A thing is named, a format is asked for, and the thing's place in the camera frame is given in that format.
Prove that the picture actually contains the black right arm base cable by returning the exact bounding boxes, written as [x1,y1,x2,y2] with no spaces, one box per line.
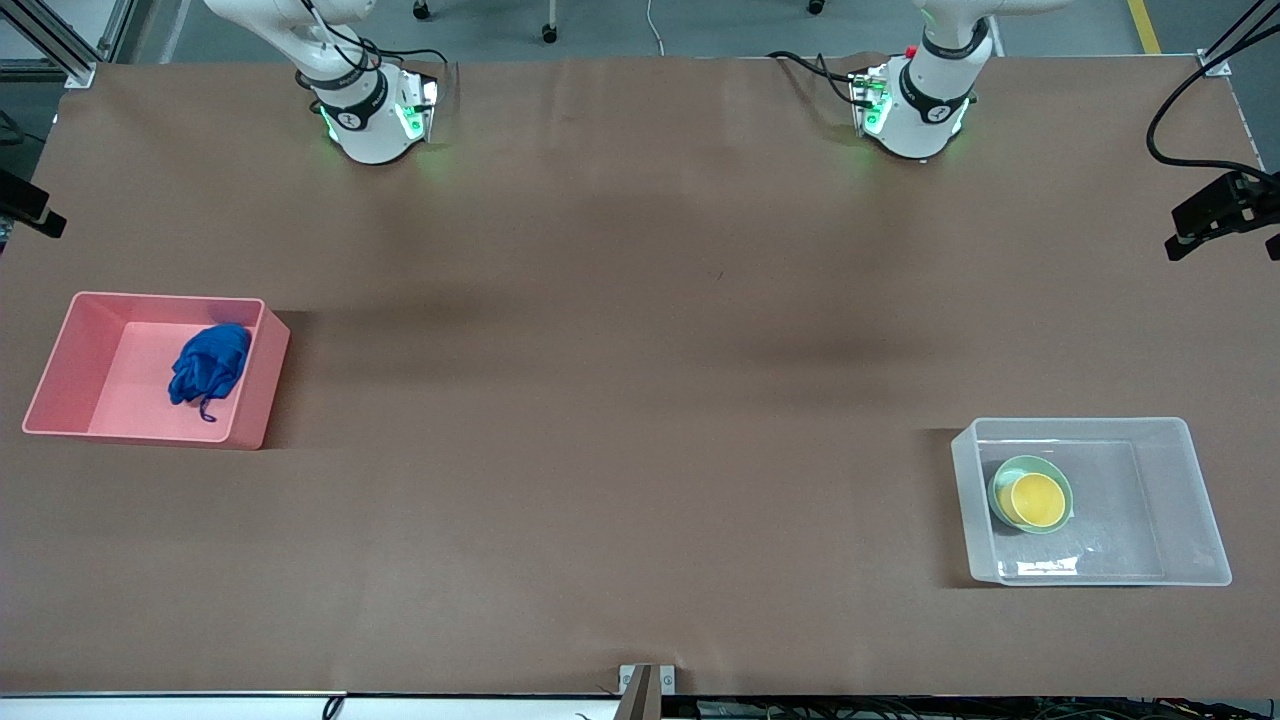
[300,0,451,86]

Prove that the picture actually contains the yellow plastic cup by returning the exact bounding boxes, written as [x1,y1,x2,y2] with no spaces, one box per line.
[1008,472,1068,530]

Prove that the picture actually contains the mint green bowl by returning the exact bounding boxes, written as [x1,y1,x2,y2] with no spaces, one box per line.
[988,455,1076,535]

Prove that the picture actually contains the black arm base cable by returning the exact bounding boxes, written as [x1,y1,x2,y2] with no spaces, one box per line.
[300,0,451,86]
[767,50,863,107]

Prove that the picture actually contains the black left arm base cable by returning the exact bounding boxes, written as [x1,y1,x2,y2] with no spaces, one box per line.
[767,50,863,107]

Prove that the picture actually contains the white table edge bar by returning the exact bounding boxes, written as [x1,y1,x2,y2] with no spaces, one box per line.
[0,692,623,720]

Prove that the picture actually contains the metal table edge bracket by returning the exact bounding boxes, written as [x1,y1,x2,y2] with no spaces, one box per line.
[618,665,677,720]

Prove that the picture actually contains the aluminium frame post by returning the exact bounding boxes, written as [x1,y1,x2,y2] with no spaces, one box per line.
[0,0,97,87]
[1198,0,1280,77]

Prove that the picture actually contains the brown paper table cover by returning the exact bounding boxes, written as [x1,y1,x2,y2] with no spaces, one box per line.
[0,50,1280,701]

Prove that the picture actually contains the clear plastic box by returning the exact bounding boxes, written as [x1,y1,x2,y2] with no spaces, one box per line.
[950,417,1233,587]

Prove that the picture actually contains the blue cloth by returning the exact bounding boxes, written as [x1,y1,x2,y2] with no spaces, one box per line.
[168,322,253,423]

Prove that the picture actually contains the pink plastic bin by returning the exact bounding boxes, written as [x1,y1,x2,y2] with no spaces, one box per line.
[22,292,291,451]

